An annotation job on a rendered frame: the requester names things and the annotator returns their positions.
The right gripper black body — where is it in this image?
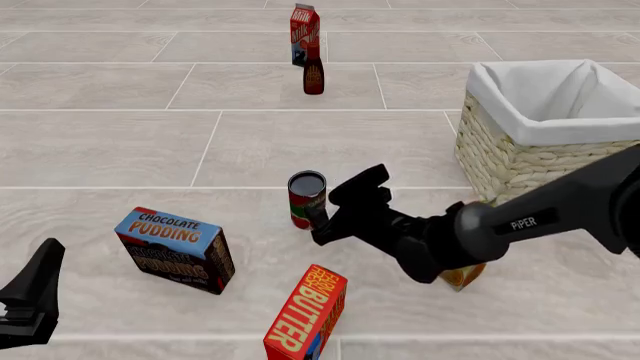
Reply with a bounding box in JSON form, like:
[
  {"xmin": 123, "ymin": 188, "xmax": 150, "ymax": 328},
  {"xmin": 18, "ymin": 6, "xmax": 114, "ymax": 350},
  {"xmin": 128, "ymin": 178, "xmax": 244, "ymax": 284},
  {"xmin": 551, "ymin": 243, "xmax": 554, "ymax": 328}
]
[{"xmin": 311, "ymin": 186, "xmax": 426, "ymax": 248}]

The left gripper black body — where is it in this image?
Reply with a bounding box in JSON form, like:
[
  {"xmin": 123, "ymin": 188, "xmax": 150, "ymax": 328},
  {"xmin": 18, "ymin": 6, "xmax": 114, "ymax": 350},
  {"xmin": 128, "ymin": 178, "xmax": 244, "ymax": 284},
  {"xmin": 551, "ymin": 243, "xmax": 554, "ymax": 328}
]
[{"xmin": 0, "ymin": 294, "xmax": 62, "ymax": 349}]

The white cloth basket liner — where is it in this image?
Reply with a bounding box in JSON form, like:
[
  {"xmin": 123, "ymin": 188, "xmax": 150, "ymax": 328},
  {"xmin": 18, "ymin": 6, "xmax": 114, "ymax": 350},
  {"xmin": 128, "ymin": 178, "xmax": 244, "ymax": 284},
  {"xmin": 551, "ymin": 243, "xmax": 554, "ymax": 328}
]
[{"xmin": 467, "ymin": 58, "xmax": 640, "ymax": 147}]

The chocolate pudding box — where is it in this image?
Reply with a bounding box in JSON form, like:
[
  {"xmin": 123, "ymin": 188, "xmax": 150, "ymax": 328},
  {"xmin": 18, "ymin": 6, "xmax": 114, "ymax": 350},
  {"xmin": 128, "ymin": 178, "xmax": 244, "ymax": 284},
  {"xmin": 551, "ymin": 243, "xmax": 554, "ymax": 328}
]
[{"xmin": 113, "ymin": 206, "xmax": 237, "ymax": 296}]

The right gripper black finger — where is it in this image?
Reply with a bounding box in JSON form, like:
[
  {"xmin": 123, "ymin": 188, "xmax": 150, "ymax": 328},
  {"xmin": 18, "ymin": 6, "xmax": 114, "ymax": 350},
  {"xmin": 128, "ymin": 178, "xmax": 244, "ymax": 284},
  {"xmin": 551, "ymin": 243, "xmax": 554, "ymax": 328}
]
[
  {"xmin": 327, "ymin": 162, "xmax": 392, "ymax": 208},
  {"xmin": 305, "ymin": 206, "xmax": 330, "ymax": 234}
]

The orange juice carton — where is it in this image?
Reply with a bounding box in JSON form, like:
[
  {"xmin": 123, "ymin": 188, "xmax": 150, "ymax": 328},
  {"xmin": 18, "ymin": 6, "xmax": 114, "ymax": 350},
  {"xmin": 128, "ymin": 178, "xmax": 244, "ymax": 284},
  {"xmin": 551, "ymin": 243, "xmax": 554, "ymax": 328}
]
[{"xmin": 438, "ymin": 198, "xmax": 497, "ymax": 294}]

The red and white milk carton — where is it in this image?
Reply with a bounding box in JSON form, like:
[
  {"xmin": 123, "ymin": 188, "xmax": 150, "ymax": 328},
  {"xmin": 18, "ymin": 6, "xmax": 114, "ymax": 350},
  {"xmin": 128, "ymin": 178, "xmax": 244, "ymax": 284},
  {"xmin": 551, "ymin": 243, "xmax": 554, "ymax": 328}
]
[{"xmin": 289, "ymin": 2, "xmax": 322, "ymax": 69}]

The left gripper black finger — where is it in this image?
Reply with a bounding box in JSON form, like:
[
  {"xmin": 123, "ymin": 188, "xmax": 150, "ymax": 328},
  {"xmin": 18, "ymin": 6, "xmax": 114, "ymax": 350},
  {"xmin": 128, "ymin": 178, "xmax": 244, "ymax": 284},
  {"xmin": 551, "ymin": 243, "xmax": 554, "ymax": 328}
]
[{"xmin": 0, "ymin": 237, "xmax": 67, "ymax": 306}]

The red butter box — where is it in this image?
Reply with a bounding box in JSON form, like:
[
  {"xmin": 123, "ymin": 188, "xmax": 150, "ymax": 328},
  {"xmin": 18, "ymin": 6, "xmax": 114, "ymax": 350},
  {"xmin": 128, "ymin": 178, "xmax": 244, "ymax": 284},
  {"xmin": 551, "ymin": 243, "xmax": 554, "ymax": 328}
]
[{"xmin": 262, "ymin": 263, "xmax": 349, "ymax": 360}]

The woven wicker basket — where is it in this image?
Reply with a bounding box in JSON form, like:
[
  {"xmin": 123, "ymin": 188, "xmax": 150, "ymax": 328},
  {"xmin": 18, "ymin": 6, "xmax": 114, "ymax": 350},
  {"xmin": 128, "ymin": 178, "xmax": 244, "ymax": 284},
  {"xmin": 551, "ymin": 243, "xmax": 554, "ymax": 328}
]
[{"xmin": 453, "ymin": 89, "xmax": 640, "ymax": 207}]

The dark brown sauce bottle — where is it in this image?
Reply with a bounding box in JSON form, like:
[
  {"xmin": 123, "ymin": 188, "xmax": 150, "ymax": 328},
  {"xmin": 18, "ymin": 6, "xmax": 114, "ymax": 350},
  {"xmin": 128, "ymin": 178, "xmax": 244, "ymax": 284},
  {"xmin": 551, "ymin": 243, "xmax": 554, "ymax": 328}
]
[{"xmin": 302, "ymin": 45, "xmax": 326, "ymax": 96}]

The red tomato sauce can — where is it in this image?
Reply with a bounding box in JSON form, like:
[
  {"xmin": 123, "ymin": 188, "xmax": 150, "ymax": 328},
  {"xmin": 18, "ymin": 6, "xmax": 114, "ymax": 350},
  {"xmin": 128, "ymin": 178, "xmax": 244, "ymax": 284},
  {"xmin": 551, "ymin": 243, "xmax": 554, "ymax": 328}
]
[{"xmin": 287, "ymin": 170, "xmax": 329, "ymax": 231}]

